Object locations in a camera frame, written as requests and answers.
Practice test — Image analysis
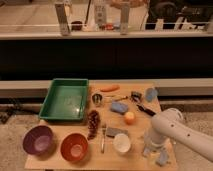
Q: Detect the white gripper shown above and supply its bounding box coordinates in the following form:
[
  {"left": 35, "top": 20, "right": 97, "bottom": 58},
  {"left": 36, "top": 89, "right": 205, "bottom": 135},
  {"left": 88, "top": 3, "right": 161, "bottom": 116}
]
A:
[{"left": 142, "top": 128, "right": 169, "bottom": 166}]

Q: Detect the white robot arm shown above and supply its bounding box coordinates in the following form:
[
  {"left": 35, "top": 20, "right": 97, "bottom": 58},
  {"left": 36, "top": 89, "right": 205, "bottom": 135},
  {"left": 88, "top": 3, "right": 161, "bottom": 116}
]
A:
[{"left": 142, "top": 108, "right": 213, "bottom": 166}]

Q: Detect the grey folded towel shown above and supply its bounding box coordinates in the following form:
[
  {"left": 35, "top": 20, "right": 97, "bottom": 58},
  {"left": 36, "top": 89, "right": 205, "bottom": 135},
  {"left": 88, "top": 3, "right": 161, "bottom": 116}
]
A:
[{"left": 106, "top": 127, "right": 128, "bottom": 138}]

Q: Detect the red bowl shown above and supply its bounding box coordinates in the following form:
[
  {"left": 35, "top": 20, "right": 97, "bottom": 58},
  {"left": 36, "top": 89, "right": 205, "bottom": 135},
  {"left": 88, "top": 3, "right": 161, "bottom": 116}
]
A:
[{"left": 60, "top": 133, "right": 88, "bottom": 162}]

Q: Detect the purple bowl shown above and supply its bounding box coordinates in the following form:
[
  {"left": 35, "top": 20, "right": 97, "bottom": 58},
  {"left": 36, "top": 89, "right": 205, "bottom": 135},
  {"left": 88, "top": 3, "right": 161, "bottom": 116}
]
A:
[{"left": 22, "top": 125, "right": 53, "bottom": 155}]

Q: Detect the white cup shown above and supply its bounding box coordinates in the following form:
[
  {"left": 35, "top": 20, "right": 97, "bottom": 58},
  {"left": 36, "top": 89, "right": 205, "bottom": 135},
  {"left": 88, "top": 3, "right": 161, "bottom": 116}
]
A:
[{"left": 113, "top": 133, "right": 131, "bottom": 154}]

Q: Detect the orange round fruit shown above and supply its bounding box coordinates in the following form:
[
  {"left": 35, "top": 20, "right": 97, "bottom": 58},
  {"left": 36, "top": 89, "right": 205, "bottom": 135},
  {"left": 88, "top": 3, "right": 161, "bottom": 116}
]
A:
[{"left": 124, "top": 112, "right": 135, "bottom": 125}]

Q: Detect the wooden table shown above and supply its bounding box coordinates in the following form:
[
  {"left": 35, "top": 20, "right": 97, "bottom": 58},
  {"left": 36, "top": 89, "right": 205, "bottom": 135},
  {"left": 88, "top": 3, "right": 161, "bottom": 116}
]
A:
[{"left": 24, "top": 83, "right": 178, "bottom": 171}]

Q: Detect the silver fork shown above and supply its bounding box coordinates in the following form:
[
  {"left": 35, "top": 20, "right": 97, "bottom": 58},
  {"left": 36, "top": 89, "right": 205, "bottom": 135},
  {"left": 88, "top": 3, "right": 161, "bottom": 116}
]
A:
[{"left": 101, "top": 123, "right": 107, "bottom": 153}]

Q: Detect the blue sponge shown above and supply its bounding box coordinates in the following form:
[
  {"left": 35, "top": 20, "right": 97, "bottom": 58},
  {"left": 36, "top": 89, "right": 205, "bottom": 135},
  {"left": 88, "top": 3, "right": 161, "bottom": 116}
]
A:
[{"left": 110, "top": 101, "right": 128, "bottom": 114}]

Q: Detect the bunch of dark grapes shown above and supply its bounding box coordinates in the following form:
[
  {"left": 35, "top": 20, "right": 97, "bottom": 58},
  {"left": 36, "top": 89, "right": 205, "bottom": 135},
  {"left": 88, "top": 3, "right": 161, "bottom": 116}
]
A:
[{"left": 87, "top": 110, "right": 100, "bottom": 140}]

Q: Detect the orange carrot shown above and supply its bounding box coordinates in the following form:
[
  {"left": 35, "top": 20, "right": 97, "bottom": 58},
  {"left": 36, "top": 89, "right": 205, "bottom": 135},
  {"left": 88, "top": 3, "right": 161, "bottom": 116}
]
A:
[{"left": 100, "top": 85, "right": 120, "bottom": 92}]

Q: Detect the silver measuring cup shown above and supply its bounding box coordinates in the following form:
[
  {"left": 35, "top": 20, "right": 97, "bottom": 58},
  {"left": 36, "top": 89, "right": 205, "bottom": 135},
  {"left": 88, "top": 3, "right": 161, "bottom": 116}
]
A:
[{"left": 92, "top": 93, "right": 127, "bottom": 107}]

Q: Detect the green plastic tray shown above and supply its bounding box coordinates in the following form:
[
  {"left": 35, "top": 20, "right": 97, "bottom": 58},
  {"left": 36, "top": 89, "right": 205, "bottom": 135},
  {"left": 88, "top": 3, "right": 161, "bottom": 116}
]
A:
[{"left": 39, "top": 78, "right": 89, "bottom": 122}]

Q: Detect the dark red background cup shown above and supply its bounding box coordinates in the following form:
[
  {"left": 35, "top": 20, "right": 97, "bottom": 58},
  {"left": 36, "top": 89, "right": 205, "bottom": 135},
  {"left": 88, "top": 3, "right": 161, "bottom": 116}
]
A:
[{"left": 71, "top": 21, "right": 83, "bottom": 31}]

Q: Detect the black handled knife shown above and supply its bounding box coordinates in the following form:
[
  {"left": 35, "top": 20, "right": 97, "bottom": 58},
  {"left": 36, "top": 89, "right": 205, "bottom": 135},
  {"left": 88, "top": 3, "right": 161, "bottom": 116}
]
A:
[{"left": 137, "top": 105, "right": 156, "bottom": 116}]

